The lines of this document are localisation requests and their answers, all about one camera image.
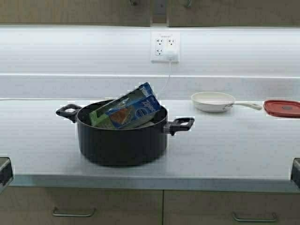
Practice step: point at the middle drawer metal handle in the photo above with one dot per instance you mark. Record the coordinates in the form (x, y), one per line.
(239, 219)

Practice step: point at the white power adapter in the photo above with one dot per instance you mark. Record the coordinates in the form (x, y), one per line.
(172, 56)

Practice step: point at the middle wooden drawer front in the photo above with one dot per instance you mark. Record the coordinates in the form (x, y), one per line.
(215, 208)

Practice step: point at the green box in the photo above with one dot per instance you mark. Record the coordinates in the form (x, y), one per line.
(100, 119)

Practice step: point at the left drawer metal handle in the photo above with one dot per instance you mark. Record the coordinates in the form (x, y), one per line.
(56, 212)

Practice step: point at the drawer metal handle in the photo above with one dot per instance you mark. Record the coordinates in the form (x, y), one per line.
(56, 212)
(239, 219)

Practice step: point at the left wooden drawer front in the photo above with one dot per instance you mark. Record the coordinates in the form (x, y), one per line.
(34, 205)

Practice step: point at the red plastic container lid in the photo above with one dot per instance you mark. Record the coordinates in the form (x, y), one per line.
(282, 108)

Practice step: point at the white wall outlet plate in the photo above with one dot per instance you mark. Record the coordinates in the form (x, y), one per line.
(160, 42)

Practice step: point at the blue Ziploc box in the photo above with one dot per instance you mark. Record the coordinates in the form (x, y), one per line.
(131, 110)

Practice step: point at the black cooking pot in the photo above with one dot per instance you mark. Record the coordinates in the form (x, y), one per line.
(123, 147)

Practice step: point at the wooden drawer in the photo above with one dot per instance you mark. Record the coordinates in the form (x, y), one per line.
(34, 205)
(215, 208)

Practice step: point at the cabinet door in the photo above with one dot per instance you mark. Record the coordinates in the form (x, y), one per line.
(77, 12)
(233, 13)

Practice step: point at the white frying pan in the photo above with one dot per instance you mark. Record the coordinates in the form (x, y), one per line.
(218, 102)

